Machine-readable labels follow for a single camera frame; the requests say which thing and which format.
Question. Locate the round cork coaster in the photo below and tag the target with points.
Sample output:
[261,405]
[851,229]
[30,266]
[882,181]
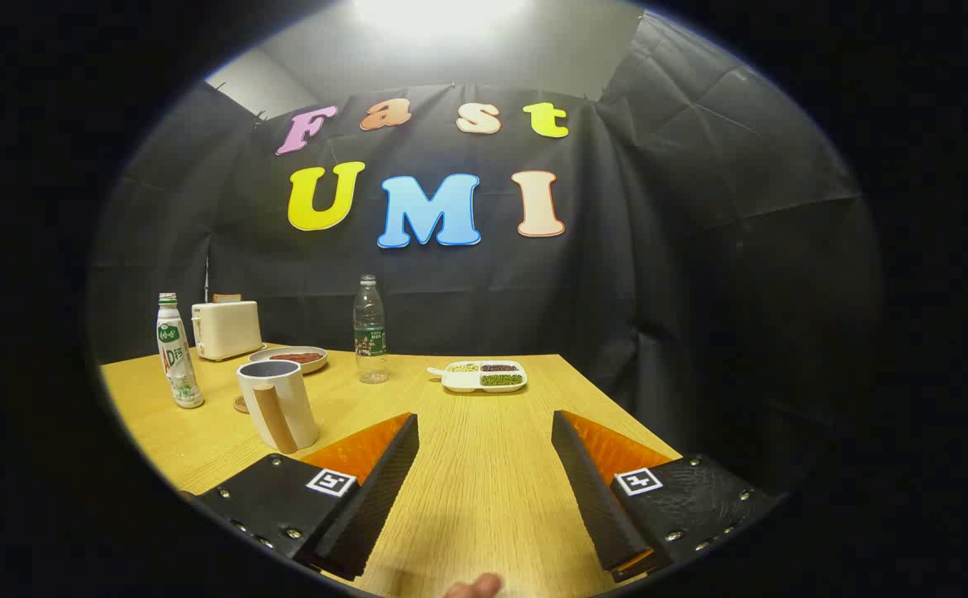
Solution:
[240,405]

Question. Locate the white juice bottle green label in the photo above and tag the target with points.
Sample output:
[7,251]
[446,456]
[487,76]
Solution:
[178,357]

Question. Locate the black backdrop cloth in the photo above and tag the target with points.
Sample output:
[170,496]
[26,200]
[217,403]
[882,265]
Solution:
[666,274]

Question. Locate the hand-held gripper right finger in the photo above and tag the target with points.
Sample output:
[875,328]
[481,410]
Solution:
[596,498]

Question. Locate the clear plastic water bottle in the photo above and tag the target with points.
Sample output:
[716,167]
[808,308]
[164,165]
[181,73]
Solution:
[370,340]

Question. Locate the white divided dish with beans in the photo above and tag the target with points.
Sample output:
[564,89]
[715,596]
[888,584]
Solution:
[471,380]

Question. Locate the toast bread slice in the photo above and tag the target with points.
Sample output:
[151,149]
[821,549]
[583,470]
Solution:
[226,297]

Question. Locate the round white plate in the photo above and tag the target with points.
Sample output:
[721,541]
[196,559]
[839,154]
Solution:
[284,364]

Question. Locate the cream toaster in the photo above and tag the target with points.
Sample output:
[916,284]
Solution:
[226,328]

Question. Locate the wooden table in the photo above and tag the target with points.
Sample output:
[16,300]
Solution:
[484,465]

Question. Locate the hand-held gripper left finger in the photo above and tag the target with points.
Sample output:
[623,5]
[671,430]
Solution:
[371,498]

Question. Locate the red meat slice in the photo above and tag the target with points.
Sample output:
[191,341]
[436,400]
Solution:
[297,358]

